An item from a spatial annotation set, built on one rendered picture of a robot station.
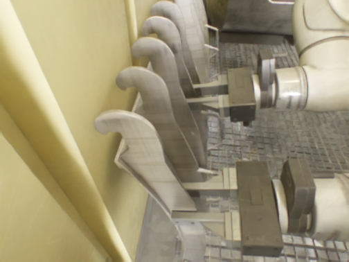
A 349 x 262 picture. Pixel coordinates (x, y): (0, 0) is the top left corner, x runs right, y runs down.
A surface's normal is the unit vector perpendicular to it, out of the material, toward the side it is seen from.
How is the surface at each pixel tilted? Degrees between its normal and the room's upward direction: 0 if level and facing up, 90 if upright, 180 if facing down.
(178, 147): 90
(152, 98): 90
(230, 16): 96
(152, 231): 0
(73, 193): 90
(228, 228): 13
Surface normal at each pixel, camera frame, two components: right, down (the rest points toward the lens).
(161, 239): 0.03, -0.69
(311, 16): -0.92, -0.04
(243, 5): -0.05, 0.72
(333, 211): -0.23, -0.24
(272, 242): -0.20, -0.69
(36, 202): 0.99, 0.10
